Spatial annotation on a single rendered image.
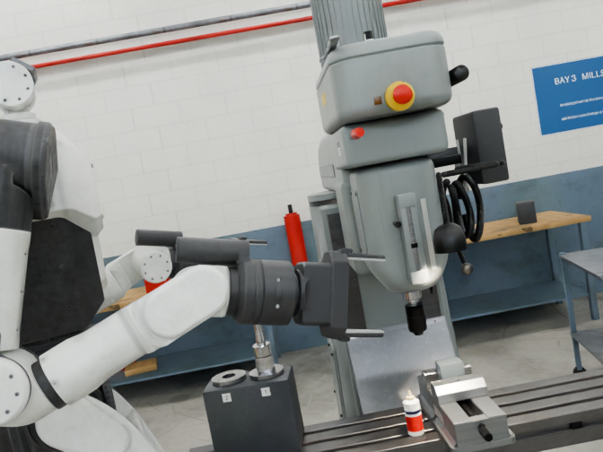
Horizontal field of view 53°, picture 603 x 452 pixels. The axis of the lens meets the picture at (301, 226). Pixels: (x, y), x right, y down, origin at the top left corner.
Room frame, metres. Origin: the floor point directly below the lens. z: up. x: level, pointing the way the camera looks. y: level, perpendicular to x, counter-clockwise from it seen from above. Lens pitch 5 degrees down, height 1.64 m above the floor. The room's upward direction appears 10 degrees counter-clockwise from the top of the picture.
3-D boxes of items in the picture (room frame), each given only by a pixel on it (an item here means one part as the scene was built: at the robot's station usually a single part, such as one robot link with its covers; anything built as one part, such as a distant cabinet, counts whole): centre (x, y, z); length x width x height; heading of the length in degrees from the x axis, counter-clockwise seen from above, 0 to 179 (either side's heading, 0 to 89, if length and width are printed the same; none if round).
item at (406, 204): (1.41, -0.25, 1.45); 0.04 x 0.04 x 0.21; 2
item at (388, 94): (1.29, -0.25, 1.76); 0.06 x 0.02 x 0.06; 92
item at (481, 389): (1.46, -0.31, 1.05); 0.12 x 0.06 x 0.04; 92
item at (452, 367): (1.52, -0.31, 1.07); 0.06 x 0.05 x 0.06; 92
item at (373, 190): (1.52, -0.24, 1.47); 0.21 x 0.19 x 0.32; 92
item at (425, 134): (1.56, -0.24, 1.68); 0.34 x 0.24 x 0.10; 2
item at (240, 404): (1.54, 0.21, 1.06); 0.22 x 0.12 x 0.20; 85
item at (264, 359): (1.54, 0.16, 1.19); 0.05 x 0.05 x 0.06
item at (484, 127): (1.83, -0.57, 1.62); 0.20 x 0.09 x 0.21; 2
